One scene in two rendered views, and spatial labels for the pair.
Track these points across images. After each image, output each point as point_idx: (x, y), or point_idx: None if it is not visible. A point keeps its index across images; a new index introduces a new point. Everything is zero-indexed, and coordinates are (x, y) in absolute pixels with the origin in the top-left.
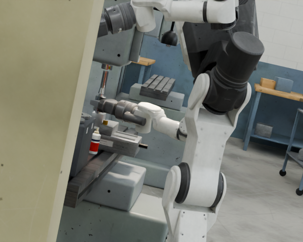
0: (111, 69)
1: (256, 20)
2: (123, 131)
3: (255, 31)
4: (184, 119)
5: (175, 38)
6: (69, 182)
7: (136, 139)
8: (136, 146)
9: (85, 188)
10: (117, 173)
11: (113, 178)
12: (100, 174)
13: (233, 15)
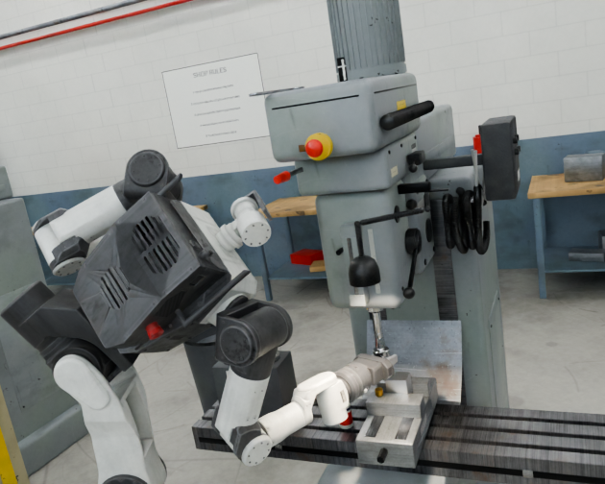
0: (370, 310)
1: (121, 261)
2: (576, 449)
3: (101, 281)
4: (145, 392)
5: (350, 273)
6: (204, 420)
7: (375, 439)
8: (356, 445)
9: (224, 440)
10: (363, 475)
11: (328, 472)
12: (292, 447)
13: (45, 257)
